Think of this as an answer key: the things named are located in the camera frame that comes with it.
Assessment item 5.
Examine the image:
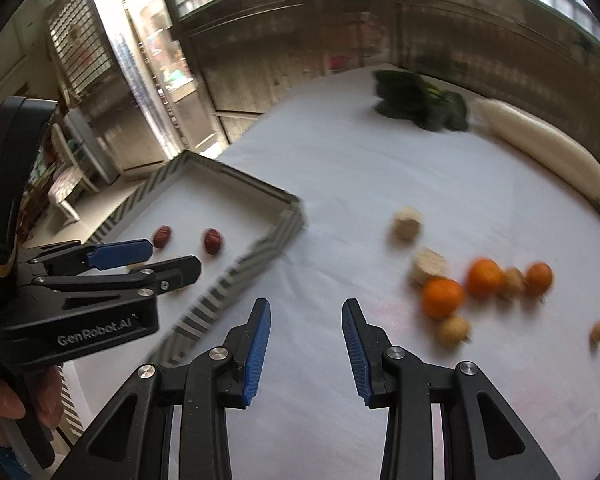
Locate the white chair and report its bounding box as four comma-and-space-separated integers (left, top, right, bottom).
45, 122, 101, 223

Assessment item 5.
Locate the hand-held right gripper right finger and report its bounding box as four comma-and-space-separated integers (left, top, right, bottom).
341, 298, 561, 480

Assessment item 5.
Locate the beige crumbly chunk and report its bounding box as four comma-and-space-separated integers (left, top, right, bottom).
392, 206, 424, 241
411, 248, 448, 286

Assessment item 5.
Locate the white radish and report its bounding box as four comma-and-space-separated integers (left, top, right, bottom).
472, 99, 600, 236

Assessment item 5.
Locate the lattice window screen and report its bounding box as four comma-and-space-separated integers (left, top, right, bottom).
47, 0, 118, 98

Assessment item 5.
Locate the striped shallow tray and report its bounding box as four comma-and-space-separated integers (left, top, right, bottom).
55, 152, 308, 443

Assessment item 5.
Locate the person's left hand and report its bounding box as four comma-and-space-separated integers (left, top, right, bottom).
0, 366, 66, 448

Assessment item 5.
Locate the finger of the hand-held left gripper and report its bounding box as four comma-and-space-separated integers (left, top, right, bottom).
22, 240, 153, 271
30, 255, 202, 314

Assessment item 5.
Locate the green leafy vegetable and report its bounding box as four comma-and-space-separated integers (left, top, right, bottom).
372, 70, 470, 133

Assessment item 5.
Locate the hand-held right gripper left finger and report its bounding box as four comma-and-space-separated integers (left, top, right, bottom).
52, 298, 272, 480

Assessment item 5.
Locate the orange mandarin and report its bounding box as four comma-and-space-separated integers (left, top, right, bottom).
466, 258, 506, 298
421, 278, 466, 320
524, 262, 554, 297

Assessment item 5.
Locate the white refrigerator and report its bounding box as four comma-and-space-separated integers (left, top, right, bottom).
62, 105, 121, 183

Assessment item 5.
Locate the metal glass door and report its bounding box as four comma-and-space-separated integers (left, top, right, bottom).
87, 0, 221, 171

